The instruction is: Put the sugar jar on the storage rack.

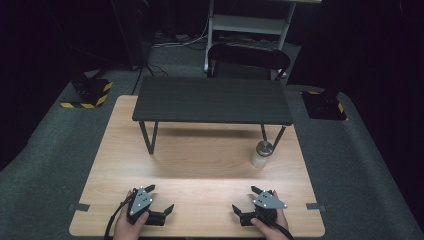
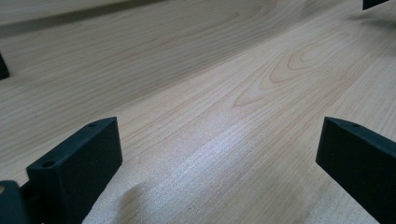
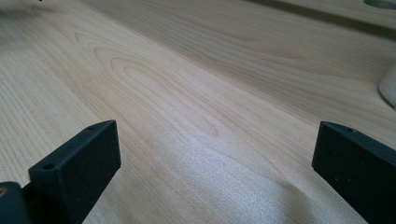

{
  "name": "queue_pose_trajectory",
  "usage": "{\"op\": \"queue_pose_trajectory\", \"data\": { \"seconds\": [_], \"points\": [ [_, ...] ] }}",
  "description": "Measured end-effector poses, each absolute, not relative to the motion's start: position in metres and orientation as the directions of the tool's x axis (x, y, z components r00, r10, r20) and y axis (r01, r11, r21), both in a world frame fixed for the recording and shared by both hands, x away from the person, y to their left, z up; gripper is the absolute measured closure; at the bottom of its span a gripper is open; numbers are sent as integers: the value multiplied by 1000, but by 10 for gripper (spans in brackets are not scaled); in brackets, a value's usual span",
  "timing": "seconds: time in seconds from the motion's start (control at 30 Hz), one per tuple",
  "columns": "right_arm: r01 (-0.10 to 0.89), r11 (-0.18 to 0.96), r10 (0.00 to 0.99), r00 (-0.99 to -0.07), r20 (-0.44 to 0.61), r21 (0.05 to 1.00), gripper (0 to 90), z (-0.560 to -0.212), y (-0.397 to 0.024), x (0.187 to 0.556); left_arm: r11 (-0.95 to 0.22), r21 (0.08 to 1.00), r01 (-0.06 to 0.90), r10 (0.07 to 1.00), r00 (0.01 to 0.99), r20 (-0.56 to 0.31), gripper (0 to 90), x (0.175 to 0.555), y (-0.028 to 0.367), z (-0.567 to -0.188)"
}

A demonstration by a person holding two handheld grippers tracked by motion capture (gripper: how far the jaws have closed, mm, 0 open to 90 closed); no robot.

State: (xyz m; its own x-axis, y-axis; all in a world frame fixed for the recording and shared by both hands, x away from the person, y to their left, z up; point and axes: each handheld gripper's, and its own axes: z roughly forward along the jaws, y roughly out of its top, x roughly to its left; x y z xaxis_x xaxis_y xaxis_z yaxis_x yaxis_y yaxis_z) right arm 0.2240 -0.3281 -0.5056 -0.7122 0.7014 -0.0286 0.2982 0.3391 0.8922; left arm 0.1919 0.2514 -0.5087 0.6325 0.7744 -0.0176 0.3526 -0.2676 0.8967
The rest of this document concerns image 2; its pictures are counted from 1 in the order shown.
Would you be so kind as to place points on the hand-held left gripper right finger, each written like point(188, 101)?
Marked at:
point(361, 158)

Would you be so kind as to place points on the black block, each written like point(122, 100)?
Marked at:
point(3, 70)
point(372, 3)

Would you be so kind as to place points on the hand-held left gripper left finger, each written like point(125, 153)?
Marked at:
point(77, 165)

